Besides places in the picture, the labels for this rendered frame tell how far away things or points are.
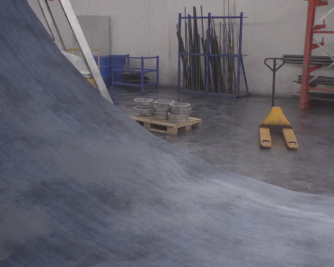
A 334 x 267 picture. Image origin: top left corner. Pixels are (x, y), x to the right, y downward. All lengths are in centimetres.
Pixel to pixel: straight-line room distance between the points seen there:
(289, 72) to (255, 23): 156
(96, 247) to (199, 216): 18
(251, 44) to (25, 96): 1109
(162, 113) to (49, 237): 714
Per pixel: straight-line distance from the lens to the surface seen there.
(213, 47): 1162
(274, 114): 761
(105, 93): 354
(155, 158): 91
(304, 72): 1007
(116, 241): 64
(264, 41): 1181
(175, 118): 746
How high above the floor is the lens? 169
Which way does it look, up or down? 13 degrees down
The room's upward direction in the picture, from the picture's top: 1 degrees clockwise
